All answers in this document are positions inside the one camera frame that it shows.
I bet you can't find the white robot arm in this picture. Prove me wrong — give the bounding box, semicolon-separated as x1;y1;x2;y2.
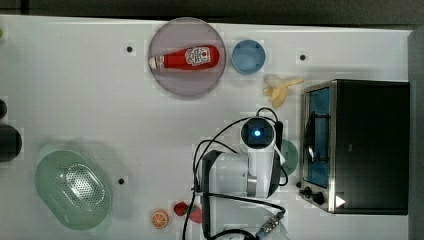
194;116;287;240

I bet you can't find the red ketchup bottle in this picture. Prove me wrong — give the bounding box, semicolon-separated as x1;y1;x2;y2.
148;45;220;71

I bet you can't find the grey round plate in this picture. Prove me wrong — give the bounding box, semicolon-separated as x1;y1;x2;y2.
148;17;226;97

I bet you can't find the peeled toy banana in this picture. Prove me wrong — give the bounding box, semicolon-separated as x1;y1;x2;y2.
263;74;304;108

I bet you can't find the blue cup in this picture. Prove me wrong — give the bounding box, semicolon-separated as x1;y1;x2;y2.
231;40;266;75

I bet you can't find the green mug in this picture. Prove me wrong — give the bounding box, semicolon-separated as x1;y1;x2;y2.
281;139;299;176

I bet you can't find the small red toy strawberry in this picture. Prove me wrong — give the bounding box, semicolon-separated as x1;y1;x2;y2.
173;202;188;216

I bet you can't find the toy strawberry with leaves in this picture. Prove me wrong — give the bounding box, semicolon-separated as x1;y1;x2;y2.
188;206;202;224

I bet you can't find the toy orange slice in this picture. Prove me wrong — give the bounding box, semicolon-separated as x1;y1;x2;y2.
151;209;169;229

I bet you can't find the black toaster oven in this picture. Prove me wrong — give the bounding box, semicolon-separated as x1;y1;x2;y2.
297;79;410;215

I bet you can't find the black frying pan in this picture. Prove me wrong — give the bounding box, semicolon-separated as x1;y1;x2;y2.
0;125;22;162

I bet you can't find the black pot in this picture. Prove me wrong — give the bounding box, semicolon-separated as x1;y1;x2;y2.
0;99;7;119

